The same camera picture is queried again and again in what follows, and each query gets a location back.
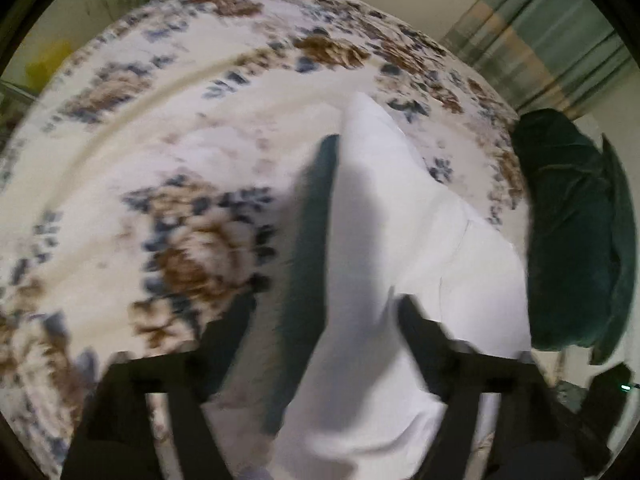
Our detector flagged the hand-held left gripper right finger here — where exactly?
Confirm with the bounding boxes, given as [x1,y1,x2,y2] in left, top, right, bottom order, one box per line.
[395,294,586,480]

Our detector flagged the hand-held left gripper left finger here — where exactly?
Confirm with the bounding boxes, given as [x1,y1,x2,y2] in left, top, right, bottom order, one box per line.
[60,292,258,480]

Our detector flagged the white pants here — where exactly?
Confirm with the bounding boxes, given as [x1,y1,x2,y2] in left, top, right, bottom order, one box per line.
[200,91,533,480]

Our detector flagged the dark green pillow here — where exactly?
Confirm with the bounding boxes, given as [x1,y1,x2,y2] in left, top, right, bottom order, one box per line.
[590,134,639,367]

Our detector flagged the dark green blanket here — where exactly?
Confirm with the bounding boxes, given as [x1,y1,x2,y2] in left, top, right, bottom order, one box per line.
[514,109,623,352]

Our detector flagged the floral bedspread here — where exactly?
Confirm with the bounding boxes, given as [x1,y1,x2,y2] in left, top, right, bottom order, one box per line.
[0,0,531,480]

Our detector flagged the yellow box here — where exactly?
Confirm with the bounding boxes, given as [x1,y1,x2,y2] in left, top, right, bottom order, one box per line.
[25,42,73,88]

